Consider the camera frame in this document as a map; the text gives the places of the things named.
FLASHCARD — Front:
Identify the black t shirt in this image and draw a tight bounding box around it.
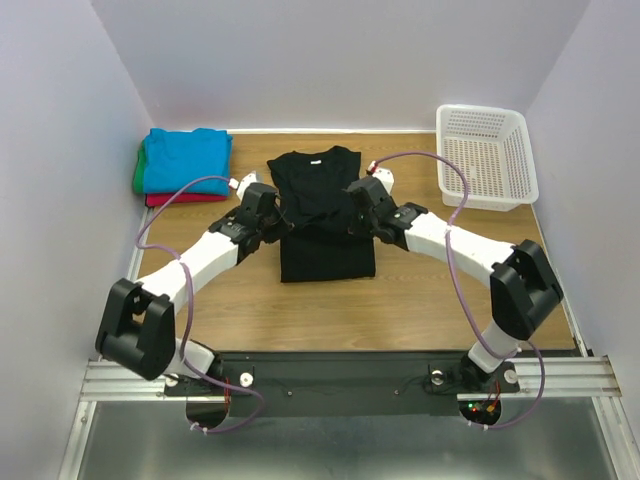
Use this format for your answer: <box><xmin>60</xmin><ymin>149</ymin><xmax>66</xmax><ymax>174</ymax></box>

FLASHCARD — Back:
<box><xmin>267</xmin><ymin>146</ymin><xmax>376</xmax><ymax>283</ymax></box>

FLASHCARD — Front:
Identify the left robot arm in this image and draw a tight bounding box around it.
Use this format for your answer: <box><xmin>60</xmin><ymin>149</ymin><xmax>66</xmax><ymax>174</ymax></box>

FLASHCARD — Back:
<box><xmin>95</xmin><ymin>179</ymin><xmax>289</xmax><ymax>395</ymax></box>

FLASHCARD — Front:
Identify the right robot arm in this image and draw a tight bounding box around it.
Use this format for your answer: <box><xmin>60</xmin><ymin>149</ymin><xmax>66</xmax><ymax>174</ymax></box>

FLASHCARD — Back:
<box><xmin>346</xmin><ymin>176</ymin><xmax>564</xmax><ymax>390</ymax></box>

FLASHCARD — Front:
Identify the blue folded t shirt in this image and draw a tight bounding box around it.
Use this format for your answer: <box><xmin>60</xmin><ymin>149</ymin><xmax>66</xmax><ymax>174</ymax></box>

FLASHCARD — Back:
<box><xmin>142</xmin><ymin>128</ymin><xmax>233</xmax><ymax>197</ymax></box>

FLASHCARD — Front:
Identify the red folded t shirt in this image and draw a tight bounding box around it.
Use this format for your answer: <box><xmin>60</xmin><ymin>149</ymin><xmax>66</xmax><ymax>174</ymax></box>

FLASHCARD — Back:
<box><xmin>145</xmin><ymin>193</ymin><xmax>227</xmax><ymax>208</ymax></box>

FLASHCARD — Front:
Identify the green folded t shirt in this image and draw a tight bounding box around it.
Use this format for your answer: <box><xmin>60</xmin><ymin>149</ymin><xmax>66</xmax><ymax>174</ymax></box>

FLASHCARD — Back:
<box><xmin>132</xmin><ymin>143</ymin><xmax>146</xmax><ymax>195</ymax></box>

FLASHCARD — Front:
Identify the white plastic basket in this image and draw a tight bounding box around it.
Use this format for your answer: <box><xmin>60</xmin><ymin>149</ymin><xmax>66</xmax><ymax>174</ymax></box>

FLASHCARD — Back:
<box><xmin>436</xmin><ymin>104</ymin><xmax>539</xmax><ymax>212</ymax></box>

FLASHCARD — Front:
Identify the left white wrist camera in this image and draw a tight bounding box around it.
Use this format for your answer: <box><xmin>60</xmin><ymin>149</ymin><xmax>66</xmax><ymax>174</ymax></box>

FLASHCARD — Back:
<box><xmin>228</xmin><ymin>171</ymin><xmax>263</xmax><ymax>199</ymax></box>

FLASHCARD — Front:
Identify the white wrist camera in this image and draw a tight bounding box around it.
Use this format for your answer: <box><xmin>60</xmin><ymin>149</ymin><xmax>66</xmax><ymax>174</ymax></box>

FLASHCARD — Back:
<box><xmin>366</xmin><ymin>161</ymin><xmax>395</xmax><ymax>194</ymax></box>
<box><xmin>228</xmin><ymin>171</ymin><xmax>263</xmax><ymax>199</ymax></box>

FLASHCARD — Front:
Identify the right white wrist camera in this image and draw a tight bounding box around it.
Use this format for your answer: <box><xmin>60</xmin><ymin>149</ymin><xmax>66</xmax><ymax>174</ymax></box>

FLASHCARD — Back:
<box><xmin>366</xmin><ymin>161</ymin><xmax>395</xmax><ymax>194</ymax></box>

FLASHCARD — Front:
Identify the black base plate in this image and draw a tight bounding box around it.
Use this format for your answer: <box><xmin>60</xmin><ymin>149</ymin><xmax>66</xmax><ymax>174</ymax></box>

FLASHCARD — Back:
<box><xmin>164</xmin><ymin>349</ymin><xmax>521</xmax><ymax>419</ymax></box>

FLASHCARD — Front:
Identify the aluminium frame rail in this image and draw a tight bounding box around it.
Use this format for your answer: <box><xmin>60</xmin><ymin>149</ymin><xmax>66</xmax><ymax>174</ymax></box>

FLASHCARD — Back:
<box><xmin>80</xmin><ymin>357</ymin><xmax>621</xmax><ymax>402</ymax></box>

